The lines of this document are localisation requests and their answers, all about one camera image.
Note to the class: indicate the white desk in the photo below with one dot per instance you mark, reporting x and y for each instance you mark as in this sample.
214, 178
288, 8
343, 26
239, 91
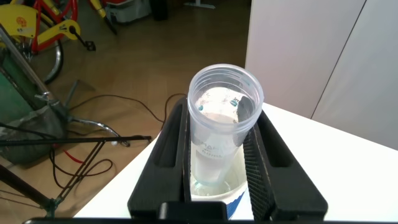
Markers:
199, 4

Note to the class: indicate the yellow red bicycle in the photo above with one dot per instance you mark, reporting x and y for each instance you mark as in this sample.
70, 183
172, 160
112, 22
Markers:
18, 21

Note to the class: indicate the yellow pole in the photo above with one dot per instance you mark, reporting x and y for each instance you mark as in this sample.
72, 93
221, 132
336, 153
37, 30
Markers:
99, 7

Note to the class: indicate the grey green bag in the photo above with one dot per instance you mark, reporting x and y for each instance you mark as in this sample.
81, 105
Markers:
34, 130

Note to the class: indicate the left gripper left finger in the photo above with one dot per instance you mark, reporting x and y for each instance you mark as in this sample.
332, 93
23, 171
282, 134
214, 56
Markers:
164, 174

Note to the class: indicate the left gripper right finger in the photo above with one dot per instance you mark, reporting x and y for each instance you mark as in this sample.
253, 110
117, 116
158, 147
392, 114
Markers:
280, 186

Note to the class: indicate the black tripod stand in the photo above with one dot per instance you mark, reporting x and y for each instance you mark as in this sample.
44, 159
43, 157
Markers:
77, 140

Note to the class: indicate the chrome metal floor stand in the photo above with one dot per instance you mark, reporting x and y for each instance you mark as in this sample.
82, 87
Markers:
90, 123

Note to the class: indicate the blue white paper cup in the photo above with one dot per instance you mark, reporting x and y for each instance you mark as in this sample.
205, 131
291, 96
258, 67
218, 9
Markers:
239, 199

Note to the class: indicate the white folding screen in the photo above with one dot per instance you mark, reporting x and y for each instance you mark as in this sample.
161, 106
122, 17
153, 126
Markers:
295, 46

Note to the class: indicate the white machine base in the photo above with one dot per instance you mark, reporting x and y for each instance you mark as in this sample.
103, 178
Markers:
127, 11

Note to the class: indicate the test tube with blue pigment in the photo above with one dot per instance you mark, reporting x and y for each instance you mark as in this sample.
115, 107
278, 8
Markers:
217, 155

